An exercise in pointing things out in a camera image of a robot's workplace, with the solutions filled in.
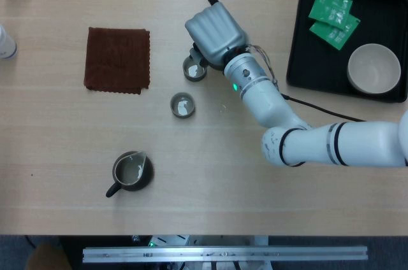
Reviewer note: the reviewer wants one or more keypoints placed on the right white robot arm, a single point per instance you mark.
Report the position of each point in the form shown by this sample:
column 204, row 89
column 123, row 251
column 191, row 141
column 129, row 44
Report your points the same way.
column 271, row 107

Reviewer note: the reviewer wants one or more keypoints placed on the aluminium rail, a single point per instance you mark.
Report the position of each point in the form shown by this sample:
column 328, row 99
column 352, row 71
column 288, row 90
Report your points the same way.
column 223, row 252

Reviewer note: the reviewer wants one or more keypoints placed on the green tea packet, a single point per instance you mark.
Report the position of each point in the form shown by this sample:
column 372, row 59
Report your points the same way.
column 325, row 5
column 328, row 32

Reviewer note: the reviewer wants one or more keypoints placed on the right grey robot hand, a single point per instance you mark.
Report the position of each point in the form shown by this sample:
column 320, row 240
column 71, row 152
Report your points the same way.
column 216, row 31

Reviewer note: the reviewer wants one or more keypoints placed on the brown folded cloth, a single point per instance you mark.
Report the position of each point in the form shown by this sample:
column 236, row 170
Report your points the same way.
column 114, row 60

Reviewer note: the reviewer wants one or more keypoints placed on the brown rounded object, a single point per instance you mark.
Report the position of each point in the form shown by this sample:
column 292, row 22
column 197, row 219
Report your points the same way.
column 48, row 257

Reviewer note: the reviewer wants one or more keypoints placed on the black square tray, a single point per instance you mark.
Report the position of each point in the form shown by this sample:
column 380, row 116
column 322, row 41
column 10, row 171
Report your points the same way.
column 306, row 60

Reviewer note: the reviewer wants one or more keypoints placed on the beige bowl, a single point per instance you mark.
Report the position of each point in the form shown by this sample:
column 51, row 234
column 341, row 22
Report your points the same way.
column 373, row 69

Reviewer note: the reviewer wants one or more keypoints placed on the small grey cup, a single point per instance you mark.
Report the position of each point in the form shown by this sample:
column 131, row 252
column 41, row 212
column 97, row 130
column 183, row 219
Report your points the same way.
column 182, row 105
column 194, row 77

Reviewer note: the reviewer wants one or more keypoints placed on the white bottle with blue band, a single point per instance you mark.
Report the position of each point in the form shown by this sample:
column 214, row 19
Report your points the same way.
column 6, row 45

